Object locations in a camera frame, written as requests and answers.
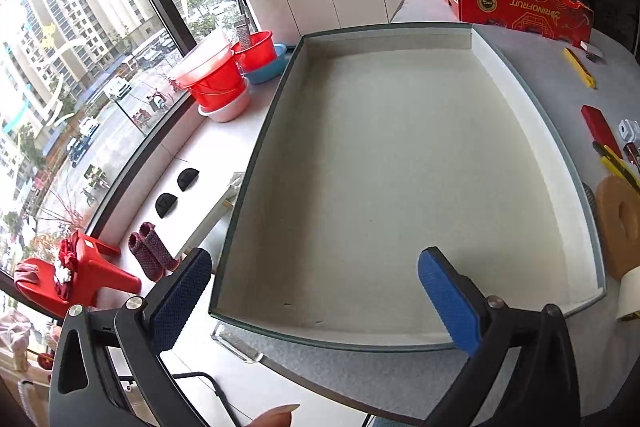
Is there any metal grater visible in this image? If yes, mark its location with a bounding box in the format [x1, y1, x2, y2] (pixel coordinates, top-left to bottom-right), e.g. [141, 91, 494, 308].
[234, 14, 252, 52]

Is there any large red bucket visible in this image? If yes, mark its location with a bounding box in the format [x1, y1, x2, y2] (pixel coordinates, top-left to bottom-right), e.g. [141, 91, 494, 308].
[175, 52, 247, 110]

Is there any brown tape dispenser ring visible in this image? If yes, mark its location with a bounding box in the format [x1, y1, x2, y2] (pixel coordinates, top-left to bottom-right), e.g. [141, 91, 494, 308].
[595, 175, 640, 282]

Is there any red cardboard fruit box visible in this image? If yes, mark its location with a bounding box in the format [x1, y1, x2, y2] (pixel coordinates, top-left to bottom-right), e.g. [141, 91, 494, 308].
[432, 0, 596, 44]

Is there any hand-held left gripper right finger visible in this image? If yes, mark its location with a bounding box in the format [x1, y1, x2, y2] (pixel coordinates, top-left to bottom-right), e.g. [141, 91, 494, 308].
[417, 247, 581, 427]

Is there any white tape roll yellow core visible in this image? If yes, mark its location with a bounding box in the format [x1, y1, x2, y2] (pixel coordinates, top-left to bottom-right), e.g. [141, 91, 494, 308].
[615, 266, 640, 323]

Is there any blue basin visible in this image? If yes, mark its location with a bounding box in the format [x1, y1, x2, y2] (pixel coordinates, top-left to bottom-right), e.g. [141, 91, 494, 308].
[245, 43, 288, 85]

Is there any clear plastic bracket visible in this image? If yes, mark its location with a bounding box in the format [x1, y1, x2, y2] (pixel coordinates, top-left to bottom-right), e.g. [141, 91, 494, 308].
[211, 322, 263, 363]

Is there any red flat box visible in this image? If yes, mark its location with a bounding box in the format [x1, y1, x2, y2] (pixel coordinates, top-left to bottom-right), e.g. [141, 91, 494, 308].
[581, 105, 621, 152]

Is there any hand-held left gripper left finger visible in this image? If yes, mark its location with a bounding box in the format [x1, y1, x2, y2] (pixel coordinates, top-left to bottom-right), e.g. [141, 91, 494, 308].
[48, 247, 213, 427]

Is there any small red bucket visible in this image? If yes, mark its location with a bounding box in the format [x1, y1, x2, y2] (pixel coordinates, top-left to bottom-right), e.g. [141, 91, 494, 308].
[231, 31, 277, 74]

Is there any black cable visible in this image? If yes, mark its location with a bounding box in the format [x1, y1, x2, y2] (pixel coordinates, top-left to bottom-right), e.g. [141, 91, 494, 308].
[170, 371, 243, 427]

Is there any yellow blade case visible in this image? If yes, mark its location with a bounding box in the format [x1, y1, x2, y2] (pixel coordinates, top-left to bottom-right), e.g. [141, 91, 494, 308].
[563, 48, 598, 90]

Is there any grey rimmed shallow tray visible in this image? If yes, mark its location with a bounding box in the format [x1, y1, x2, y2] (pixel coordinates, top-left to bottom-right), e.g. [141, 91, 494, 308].
[209, 22, 607, 353]

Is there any yellow black utility knife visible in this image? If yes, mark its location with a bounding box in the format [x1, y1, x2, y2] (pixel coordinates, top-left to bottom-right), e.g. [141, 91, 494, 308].
[592, 141, 640, 194]

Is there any small wooden stool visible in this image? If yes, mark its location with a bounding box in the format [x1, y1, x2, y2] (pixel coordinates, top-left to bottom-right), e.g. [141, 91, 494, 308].
[177, 172, 246, 258]

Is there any red plastic stool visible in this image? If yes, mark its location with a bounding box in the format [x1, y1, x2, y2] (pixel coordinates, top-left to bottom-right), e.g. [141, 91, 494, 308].
[15, 231, 142, 315]

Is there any person's left hand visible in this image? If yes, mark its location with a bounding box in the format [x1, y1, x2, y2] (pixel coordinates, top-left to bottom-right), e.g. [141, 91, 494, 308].
[245, 403, 301, 427]

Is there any clear plastic basin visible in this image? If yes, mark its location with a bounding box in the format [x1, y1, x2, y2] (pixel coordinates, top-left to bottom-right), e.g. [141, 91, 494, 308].
[169, 29, 235, 85]

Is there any white pink basin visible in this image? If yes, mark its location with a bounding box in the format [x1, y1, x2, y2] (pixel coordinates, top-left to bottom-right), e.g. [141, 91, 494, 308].
[197, 77, 251, 124]

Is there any maroon knitted slipper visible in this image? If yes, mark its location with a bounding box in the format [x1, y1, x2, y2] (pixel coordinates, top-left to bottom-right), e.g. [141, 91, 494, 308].
[139, 222, 181, 272]
[128, 232, 166, 284]

